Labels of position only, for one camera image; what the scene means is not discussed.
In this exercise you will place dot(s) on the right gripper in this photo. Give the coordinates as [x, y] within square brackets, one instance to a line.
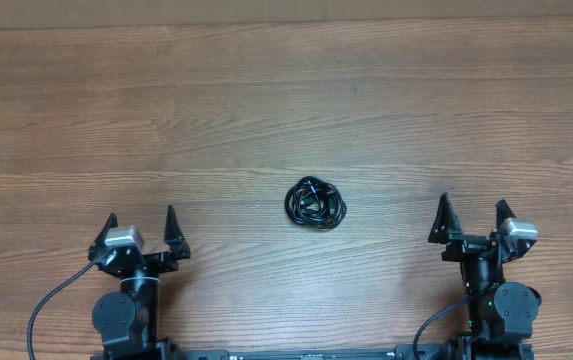
[445, 230]

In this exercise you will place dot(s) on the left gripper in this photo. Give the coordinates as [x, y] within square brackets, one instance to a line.
[173, 236]

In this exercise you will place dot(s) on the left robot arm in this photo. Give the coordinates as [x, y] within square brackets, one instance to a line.
[128, 319]

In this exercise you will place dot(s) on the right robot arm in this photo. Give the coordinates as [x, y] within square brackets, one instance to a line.
[500, 313]

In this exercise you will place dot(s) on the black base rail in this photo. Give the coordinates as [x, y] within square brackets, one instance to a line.
[400, 352]

